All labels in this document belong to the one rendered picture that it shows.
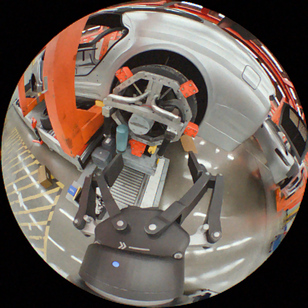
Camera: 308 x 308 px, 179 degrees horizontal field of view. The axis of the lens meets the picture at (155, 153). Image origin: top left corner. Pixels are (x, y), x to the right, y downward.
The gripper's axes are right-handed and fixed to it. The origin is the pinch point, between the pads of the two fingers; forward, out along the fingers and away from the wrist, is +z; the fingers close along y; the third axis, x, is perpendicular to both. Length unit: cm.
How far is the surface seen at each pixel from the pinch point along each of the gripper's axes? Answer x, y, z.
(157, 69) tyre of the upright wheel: 35, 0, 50
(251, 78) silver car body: 39, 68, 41
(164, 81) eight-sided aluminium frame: 25, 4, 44
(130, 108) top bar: 10.4, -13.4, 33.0
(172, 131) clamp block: -1.5, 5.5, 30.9
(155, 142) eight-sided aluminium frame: -18, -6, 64
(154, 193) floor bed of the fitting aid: -79, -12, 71
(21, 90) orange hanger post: 113, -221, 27
